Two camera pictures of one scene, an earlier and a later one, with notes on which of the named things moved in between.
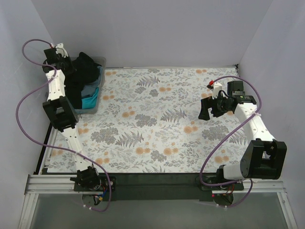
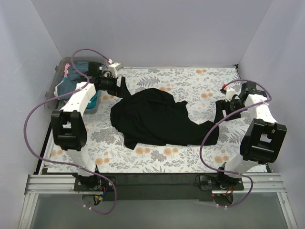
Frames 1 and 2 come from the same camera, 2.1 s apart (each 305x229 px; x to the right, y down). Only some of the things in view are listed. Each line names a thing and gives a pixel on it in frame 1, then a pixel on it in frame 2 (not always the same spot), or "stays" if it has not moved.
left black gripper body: x=66 y=66 → x=120 y=84
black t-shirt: x=86 y=71 → x=152 y=116
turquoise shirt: x=90 y=102 stays
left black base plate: x=103 y=185 stays
